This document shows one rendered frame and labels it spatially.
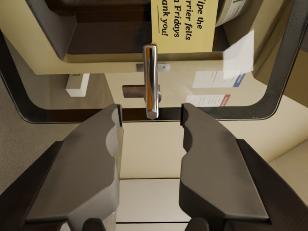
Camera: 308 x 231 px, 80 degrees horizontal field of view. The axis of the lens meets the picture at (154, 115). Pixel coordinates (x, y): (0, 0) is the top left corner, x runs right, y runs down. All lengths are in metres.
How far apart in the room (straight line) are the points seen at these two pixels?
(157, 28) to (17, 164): 0.35
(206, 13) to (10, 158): 0.39
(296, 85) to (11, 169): 0.54
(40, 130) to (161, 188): 2.76
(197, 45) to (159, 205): 2.94
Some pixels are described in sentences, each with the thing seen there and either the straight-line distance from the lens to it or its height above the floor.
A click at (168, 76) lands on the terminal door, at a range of 0.26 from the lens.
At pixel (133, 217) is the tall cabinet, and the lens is 3.11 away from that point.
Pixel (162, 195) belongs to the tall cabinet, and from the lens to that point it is 3.12.
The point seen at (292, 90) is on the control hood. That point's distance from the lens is 0.44.
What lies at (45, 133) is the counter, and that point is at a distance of 0.51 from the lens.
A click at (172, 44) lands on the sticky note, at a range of 0.25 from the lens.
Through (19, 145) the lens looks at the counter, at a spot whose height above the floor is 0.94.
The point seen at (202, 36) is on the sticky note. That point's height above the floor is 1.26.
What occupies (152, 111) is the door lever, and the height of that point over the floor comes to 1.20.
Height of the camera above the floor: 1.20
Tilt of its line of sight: 1 degrees down
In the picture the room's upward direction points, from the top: 89 degrees clockwise
